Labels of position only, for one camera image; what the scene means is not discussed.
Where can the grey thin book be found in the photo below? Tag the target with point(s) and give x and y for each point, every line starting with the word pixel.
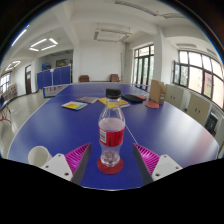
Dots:
pixel 87 99

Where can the black-framed glass double door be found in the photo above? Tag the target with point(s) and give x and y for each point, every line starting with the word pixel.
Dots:
pixel 143 68

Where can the large black-framed window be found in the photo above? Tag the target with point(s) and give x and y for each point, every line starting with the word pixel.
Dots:
pixel 196 76

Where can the small red table tennis paddle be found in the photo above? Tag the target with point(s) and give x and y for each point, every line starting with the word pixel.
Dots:
pixel 142 97

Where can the small bright window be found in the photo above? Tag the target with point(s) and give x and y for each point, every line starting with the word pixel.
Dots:
pixel 4 81

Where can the colourful yellow-blue book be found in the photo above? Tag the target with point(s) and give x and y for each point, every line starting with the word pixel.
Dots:
pixel 74 105

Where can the blue table with red legs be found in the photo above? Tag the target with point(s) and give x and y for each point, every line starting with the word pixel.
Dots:
pixel 4 106

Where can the blue-framed barrier panel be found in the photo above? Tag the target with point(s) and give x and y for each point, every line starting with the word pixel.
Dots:
pixel 55 91

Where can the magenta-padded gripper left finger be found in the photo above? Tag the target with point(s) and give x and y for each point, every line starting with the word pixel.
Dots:
pixel 57 165

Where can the yellow book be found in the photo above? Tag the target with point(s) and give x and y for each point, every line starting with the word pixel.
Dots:
pixel 124 103

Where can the black paddle case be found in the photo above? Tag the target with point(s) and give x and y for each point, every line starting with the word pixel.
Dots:
pixel 131 98

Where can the white mug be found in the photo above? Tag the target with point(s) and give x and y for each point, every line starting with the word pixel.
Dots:
pixel 38 155

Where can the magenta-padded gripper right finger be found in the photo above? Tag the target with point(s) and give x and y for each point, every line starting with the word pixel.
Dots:
pixel 164 166

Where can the flat round red coaster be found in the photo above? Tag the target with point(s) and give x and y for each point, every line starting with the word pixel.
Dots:
pixel 110 171

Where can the colourful book display row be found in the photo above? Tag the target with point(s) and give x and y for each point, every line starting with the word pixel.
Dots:
pixel 12 90

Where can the black bin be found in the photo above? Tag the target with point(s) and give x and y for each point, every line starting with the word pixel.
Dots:
pixel 211 124

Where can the clear bottle with red label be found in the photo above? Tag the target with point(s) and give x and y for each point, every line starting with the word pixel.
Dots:
pixel 111 136

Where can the brown cardboard box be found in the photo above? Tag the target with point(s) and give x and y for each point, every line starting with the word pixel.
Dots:
pixel 156 91

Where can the ceiling light group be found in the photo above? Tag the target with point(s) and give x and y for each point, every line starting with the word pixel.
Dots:
pixel 39 42

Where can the blue folded table tennis tables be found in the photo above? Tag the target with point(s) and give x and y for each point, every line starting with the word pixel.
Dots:
pixel 53 76

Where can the dark wooden door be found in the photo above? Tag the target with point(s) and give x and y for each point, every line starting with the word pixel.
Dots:
pixel 28 80

